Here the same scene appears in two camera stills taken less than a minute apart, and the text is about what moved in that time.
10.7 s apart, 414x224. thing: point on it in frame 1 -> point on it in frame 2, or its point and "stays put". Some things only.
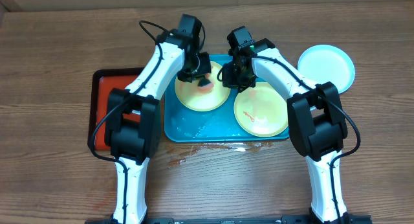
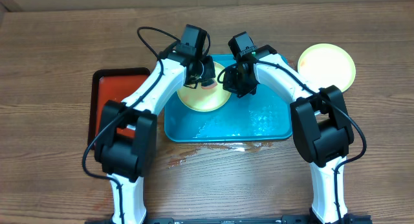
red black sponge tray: x=102 y=81 stays put
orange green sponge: x=205 y=85 stays put
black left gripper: x=206 y=68 stays put
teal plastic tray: x=184 y=125 stays put
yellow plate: x=193 y=97 -> x=326 y=65
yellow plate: x=262 y=111 -> x=201 y=100
